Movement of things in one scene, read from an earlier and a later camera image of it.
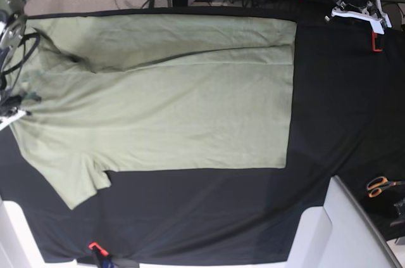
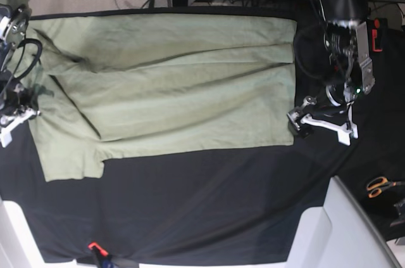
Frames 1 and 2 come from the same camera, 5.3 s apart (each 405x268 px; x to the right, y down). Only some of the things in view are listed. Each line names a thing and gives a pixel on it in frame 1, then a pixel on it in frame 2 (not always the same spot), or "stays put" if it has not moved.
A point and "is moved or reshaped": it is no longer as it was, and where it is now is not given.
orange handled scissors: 376,185 stays put
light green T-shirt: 115,93 is moved or reshaped
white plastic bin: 338,234 stays put
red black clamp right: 374,37 stays put
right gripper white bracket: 375,14 -> 343,130
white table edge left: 19,247 stays put
